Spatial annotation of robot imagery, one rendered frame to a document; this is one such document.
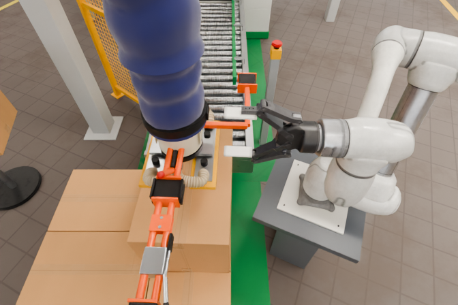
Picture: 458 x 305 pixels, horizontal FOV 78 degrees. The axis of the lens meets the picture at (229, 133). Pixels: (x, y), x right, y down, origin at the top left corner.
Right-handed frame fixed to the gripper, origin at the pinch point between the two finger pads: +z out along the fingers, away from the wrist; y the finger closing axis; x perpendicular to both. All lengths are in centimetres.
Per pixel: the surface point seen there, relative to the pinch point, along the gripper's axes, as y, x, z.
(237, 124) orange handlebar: 30.0, 30.4, -2.4
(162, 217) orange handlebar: 29.9, -8.2, 18.8
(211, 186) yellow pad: 42.4, 10.3, 6.2
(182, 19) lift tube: -17.9, 18.3, 11.7
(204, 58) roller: 100, 174, 28
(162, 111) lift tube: 10.5, 16.3, 20.5
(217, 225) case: 61, 3, 4
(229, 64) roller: 99, 167, 6
